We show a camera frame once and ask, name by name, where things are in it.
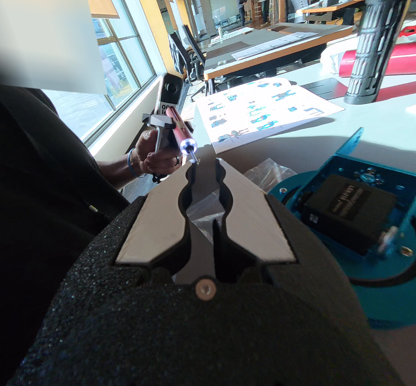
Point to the blue wristband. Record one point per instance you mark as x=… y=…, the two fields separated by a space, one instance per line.
x=130 y=165

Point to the white plastic bag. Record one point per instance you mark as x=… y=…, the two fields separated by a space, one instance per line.
x=331 y=59

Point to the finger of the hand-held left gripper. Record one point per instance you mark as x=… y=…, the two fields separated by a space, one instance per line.
x=161 y=120
x=188 y=127

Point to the black cylindrical bit holder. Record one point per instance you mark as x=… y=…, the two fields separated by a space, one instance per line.
x=377 y=41

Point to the printed instruction sheet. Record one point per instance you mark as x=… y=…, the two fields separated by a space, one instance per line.
x=260 y=116

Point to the grey desk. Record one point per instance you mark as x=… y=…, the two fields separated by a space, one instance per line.
x=373 y=123

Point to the person's left forearm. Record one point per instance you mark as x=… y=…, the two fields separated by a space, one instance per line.
x=113 y=171

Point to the red electric screwdriver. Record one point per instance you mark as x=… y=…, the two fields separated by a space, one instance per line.
x=178 y=129

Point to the white booklet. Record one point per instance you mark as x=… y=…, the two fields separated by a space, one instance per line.
x=276 y=45

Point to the wood-edged background desk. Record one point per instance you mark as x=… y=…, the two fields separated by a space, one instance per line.
x=260 y=58
x=334 y=7

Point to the black office chair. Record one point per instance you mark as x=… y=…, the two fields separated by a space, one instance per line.
x=195 y=48
x=177 y=54

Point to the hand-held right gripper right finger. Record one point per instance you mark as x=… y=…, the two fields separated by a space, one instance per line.
x=256 y=227

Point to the clear plastic bag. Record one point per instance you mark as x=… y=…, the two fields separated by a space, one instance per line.
x=260 y=173

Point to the person's left hand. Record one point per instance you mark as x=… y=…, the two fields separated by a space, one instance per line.
x=146 y=155

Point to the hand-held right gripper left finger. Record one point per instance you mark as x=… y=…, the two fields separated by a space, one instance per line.
x=152 y=230

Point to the large window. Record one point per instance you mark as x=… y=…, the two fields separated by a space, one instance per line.
x=126 y=61

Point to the red cylindrical case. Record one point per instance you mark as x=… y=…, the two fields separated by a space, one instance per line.
x=403 y=59

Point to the red and black mat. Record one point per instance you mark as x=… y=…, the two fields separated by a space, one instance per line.
x=328 y=87

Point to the blue robot arm base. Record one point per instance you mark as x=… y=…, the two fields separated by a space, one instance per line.
x=351 y=210

